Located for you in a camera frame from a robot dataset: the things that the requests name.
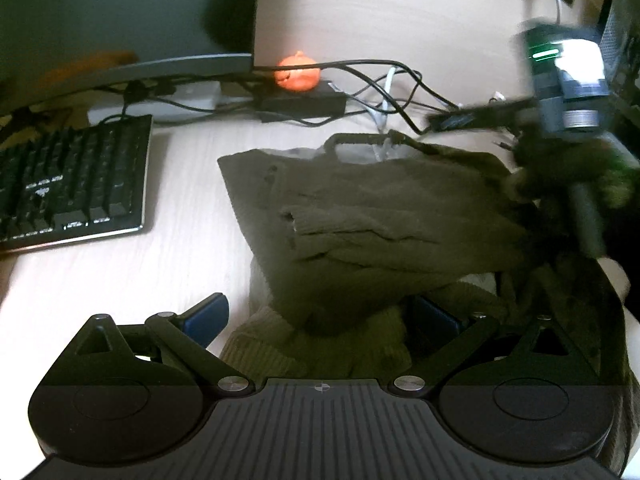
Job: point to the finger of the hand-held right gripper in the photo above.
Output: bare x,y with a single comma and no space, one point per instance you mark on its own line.
480,112

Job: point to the black computer case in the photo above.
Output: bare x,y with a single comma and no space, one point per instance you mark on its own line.
622,45

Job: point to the black computer monitor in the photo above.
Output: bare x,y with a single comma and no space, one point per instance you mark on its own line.
100,10

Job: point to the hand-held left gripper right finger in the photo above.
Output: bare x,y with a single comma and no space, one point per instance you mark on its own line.
434,321

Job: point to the black keyboard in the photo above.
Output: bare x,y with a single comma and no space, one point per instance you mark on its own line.
75,180

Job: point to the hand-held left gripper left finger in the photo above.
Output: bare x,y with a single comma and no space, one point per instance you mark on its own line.
207,314

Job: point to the orange pumpkin toy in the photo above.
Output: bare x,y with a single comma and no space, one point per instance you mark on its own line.
297,74

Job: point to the black power adapter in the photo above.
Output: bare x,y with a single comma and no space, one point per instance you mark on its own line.
305,105

